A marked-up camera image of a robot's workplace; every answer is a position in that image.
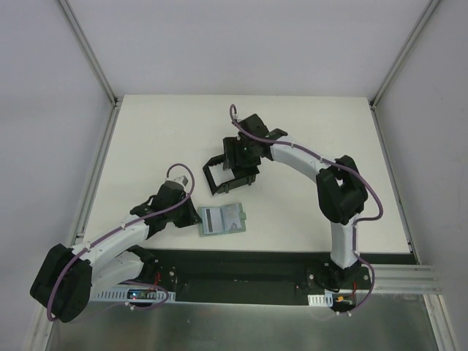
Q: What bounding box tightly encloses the green leather card holder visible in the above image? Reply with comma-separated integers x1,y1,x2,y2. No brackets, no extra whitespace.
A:
197,203,246,237

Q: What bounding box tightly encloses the black plastic card box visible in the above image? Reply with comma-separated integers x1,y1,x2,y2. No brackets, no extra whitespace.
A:
202,154,260,195

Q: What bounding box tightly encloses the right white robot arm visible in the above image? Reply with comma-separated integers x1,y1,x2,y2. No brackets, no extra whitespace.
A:
223,105,368,289

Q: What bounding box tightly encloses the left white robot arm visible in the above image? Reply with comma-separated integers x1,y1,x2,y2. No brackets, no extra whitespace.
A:
30,176,201,322

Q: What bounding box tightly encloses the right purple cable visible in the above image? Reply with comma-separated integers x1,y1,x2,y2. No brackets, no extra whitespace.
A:
228,104,385,312

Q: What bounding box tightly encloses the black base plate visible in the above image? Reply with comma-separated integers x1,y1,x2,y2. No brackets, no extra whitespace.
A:
120,246,420,304

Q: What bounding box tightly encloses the left white cable duct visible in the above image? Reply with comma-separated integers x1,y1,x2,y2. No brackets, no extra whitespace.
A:
90,287,176,303

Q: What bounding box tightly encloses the white cable duct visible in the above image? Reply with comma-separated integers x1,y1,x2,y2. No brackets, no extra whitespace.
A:
307,294,333,308
90,287,176,303

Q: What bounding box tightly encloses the right white cable duct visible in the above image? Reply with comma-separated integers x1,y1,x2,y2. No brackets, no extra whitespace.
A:
307,294,333,308

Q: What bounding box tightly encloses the aluminium front rail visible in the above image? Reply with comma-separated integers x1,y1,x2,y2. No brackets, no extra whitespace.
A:
369,264,442,295

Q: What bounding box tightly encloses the left aluminium frame post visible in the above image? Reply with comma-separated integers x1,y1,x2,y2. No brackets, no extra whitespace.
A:
55,0,120,106

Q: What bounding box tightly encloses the aluminium frame post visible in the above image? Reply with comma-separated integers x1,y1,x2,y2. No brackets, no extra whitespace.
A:
55,0,120,106
369,0,442,110

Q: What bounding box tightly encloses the right aluminium frame post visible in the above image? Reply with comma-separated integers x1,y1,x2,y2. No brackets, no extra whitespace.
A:
369,0,442,110

